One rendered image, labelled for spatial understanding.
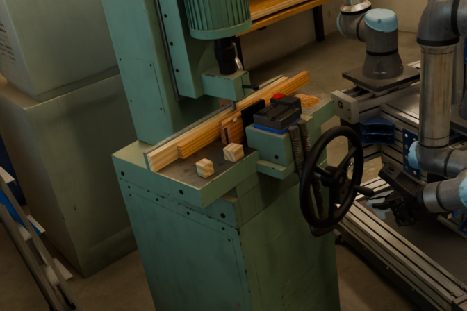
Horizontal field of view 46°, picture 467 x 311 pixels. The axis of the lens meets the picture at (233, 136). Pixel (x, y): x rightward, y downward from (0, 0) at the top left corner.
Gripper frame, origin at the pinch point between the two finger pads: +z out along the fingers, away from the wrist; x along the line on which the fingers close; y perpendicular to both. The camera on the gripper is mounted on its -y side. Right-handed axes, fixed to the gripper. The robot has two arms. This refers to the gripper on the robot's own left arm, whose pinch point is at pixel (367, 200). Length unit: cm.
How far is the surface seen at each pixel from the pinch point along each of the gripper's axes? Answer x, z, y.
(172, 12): -10, 18, -73
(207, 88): -9, 26, -50
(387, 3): 338, 201, -26
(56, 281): -56, 115, -16
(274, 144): -14.7, 4.0, -28.5
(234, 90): -8.2, 15.3, -45.7
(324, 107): 17.0, 13.3, -25.8
